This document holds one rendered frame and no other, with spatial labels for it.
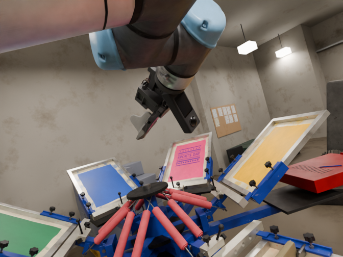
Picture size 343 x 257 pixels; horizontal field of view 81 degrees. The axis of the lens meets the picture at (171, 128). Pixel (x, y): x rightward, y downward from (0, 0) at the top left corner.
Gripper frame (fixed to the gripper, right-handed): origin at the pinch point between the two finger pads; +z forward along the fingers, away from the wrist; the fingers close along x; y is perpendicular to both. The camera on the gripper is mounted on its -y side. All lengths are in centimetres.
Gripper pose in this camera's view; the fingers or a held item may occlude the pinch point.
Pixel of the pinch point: (155, 124)
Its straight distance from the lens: 58.7
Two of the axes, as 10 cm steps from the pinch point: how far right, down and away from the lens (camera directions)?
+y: -7.5, -6.6, 0.4
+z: -3.1, 4.1, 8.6
